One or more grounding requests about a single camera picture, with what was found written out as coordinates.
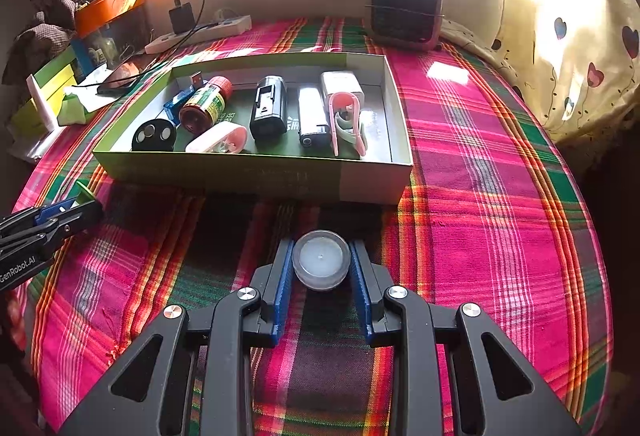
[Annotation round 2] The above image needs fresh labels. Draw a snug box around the white power strip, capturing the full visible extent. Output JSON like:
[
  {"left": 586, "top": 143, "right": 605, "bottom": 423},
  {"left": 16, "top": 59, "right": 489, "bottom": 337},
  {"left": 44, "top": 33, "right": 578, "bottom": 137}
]
[{"left": 145, "top": 15, "right": 252, "bottom": 54}]

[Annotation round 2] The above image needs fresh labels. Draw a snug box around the black round plastic case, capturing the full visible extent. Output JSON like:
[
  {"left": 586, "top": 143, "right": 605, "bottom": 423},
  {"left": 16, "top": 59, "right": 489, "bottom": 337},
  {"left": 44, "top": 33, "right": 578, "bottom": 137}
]
[{"left": 131, "top": 119, "right": 177, "bottom": 152}]

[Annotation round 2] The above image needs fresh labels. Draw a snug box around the small round white jar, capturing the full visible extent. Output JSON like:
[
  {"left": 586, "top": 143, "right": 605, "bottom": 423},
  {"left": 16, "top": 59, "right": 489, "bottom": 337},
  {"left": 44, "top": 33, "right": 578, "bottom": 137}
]
[{"left": 292, "top": 229, "right": 349, "bottom": 292}]

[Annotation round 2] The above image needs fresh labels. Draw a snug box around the pink oval plastic case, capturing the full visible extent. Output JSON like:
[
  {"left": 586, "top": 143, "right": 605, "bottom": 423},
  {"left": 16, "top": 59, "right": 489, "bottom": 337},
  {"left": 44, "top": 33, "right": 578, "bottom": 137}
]
[{"left": 186, "top": 123, "right": 248, "bottom": 153}]

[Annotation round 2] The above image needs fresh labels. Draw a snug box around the blue transparent usb tester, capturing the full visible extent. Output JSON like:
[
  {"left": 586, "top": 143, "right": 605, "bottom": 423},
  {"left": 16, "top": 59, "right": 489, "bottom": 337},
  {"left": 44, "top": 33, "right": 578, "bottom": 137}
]
[{"left": 164, "top": 72, "right": 205, "bottom": 122}]

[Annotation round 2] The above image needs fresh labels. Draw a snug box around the orange storage box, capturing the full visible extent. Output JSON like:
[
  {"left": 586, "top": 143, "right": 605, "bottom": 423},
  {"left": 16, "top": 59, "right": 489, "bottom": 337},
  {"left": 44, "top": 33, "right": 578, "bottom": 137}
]
[{"left": 75, "top": 0, "right": 146, "bottom": 37}]

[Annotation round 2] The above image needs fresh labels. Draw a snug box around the yellow green cardboard box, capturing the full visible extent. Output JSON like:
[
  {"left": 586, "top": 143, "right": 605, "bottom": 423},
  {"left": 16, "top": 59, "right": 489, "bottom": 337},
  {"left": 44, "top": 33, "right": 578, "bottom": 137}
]
[{"left": 10, "top": 49, "right": 81, "bottom": 137}]

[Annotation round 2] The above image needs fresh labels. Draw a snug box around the white lighter black base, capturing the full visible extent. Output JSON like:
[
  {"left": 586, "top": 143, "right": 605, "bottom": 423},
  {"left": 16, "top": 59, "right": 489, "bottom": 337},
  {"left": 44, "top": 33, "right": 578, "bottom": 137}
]
[{"left": 297, "top": 86, "right": 329, "bottom": 148}]

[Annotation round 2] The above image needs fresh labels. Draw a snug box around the small portable air cooler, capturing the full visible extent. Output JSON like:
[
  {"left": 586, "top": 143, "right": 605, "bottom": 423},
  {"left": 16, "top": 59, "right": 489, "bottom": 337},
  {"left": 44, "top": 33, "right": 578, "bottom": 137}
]
[{"left": 367, "top": 0, "right": 445, "bottom": 50}]

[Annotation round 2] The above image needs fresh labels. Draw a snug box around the brown bottle red cap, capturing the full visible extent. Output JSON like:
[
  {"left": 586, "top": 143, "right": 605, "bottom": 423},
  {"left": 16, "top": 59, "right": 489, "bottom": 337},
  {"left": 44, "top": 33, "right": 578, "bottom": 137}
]
[{"left": 179, "top": 76, "right": 232, "bottom": 133}]

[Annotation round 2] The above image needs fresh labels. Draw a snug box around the black rectangular battery case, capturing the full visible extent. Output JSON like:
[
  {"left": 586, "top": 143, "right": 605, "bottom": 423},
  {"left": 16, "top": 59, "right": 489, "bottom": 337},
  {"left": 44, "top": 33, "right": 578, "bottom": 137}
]
[{"left": 250, "top": 75, "right": 288, "bottom": 140}]

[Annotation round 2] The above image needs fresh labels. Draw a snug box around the black charging cable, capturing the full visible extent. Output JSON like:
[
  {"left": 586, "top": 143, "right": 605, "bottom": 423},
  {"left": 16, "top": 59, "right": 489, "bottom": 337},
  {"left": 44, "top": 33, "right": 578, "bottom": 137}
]
[{"left": 105, "top": 0, "right": 221, "bottom": 87}]

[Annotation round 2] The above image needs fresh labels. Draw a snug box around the green cloth pouch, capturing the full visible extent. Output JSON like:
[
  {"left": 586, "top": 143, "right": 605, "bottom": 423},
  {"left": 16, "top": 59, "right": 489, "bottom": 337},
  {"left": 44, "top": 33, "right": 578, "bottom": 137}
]
[{"left": 57, "top": 89, "right": 101, "bottom": 127}]

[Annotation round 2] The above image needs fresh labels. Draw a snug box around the cream curtain with hearts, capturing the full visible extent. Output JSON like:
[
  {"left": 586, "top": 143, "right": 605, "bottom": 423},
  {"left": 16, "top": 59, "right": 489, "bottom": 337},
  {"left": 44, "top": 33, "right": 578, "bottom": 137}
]
[{"left": 492, "top": 0, "right": 640, "bottom": 144}]

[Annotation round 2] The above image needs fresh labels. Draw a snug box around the blue carton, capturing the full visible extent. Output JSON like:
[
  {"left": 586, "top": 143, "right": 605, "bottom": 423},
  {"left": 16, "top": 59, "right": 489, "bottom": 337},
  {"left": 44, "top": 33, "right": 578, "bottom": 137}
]
[{"left": 70, "top": 36, "right": 96, "bottom": 72}]

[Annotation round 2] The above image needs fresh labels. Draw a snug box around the white paper sheet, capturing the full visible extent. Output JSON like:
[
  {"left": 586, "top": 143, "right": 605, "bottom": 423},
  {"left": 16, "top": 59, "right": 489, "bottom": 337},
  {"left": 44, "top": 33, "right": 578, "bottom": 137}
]
[{"left": 65, "top": 66, "right": 121, "bottom": 112}]

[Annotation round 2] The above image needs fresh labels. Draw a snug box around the black smartphone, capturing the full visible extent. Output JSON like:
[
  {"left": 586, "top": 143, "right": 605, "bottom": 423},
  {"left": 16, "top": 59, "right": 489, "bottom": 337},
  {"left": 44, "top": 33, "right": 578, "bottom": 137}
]
[{"left": 97, "top": 61, "right": 143, "bottom": 96}]

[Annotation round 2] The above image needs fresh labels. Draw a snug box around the brown checked cloth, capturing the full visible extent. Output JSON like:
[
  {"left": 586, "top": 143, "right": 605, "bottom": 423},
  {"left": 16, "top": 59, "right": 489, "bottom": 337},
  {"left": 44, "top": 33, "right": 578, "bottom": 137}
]
[{"left": 5, "top": 11, "right": 76, "bottom": 67}]

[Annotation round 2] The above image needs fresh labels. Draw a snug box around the black power adapter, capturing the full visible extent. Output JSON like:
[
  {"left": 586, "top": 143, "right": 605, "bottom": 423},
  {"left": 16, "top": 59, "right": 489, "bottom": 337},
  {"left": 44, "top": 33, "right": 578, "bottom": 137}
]
[{"left": 169, "top": 2, "right": 195, "bottom": 33}]

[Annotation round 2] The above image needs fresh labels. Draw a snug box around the white tube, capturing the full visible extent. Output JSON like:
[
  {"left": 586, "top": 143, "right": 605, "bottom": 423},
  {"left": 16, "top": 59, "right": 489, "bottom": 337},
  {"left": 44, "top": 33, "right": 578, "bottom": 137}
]
[{"left": 27, "top": 74, "right": 56, "bottom": 132}]

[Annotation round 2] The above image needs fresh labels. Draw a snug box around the pink and grey clip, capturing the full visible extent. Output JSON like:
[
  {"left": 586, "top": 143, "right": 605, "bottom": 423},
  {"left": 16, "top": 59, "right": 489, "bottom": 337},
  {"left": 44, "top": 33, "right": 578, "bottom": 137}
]
[{"left": 327, "top": 91, "right": 368, "bottom": 157}]

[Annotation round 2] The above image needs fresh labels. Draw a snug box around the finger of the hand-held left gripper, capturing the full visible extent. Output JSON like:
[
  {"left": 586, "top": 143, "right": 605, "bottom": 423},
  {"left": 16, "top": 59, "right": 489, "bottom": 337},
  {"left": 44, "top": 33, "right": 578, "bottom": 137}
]
[
  {"left": 0, "top": 199, "right": 78, "bottom": 229},
  {"left": 0, "top": 202, "right": 104, "bottom": 262}
]

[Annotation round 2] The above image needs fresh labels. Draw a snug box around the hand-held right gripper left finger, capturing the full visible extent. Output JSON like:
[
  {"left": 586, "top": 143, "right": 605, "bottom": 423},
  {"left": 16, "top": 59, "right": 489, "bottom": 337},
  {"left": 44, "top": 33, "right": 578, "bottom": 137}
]
[{"left": 57, "top": 239, "right": 296, "bottom": 436}]

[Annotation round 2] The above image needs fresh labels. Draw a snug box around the white wall charger plug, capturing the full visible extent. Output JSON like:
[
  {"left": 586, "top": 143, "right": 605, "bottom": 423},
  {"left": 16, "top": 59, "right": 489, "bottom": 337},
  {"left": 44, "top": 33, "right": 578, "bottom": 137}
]
[{"left": 320, "top": 70, "right": 366, "bottom": 104}]

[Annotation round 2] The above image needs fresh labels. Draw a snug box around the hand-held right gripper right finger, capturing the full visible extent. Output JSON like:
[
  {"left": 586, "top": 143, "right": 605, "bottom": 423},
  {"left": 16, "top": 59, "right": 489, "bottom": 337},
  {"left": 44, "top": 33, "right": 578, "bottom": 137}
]
[{"left": 348, "top": 239, "right": 583, "bottom": 436}]

